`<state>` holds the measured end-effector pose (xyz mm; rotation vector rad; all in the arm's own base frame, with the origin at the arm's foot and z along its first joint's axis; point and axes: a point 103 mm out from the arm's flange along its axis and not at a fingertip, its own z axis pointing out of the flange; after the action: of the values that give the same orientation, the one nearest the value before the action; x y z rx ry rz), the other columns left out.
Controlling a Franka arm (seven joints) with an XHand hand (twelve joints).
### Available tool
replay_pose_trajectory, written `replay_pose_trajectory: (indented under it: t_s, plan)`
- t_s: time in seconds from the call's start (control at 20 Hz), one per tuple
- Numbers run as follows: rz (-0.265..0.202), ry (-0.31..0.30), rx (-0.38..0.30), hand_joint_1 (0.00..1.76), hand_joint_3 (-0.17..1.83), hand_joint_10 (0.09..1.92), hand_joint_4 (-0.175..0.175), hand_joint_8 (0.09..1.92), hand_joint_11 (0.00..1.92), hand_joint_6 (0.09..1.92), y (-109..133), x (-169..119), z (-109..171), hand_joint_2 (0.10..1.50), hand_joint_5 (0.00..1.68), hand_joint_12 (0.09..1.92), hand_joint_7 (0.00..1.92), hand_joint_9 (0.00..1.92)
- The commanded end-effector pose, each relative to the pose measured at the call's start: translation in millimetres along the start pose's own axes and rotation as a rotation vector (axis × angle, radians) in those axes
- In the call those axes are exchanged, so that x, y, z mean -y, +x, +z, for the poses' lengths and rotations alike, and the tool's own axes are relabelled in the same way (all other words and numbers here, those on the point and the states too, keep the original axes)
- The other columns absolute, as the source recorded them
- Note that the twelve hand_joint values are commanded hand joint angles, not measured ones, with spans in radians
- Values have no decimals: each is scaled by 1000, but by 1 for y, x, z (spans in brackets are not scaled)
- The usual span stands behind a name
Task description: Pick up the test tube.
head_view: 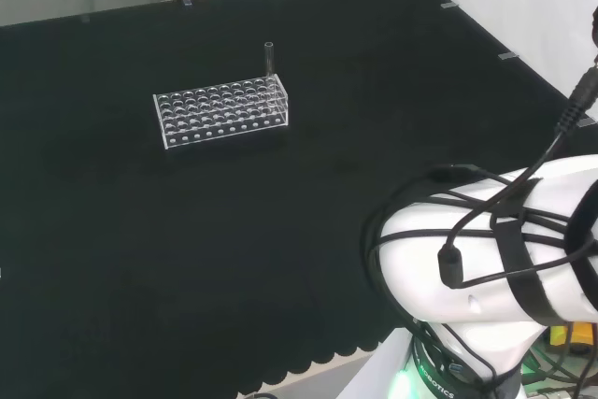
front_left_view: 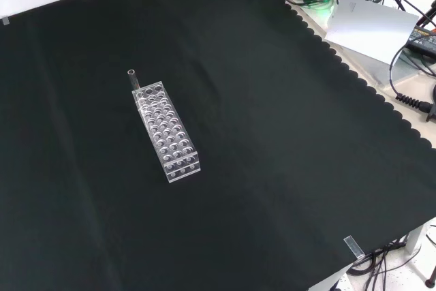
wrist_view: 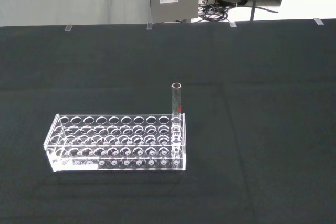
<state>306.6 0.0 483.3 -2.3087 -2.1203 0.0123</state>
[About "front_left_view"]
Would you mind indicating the grey table leg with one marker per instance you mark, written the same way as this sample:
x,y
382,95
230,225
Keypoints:
x,y
413,240

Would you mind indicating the clear acrylic test tube rack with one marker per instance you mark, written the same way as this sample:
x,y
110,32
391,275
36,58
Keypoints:
x,y
170,141

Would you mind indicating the black tripod leg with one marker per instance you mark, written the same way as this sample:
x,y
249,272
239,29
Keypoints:
x,y
430,257

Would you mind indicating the black bench cloth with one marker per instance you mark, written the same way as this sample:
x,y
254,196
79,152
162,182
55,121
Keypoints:
x,y
238,127

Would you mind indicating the pale board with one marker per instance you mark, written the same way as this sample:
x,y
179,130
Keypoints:
x,y
371,28

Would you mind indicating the black power adapter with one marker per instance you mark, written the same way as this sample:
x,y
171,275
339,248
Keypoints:
x,y
424,40

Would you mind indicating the clear glass test tube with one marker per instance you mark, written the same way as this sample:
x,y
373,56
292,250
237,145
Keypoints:
x,y
133,79

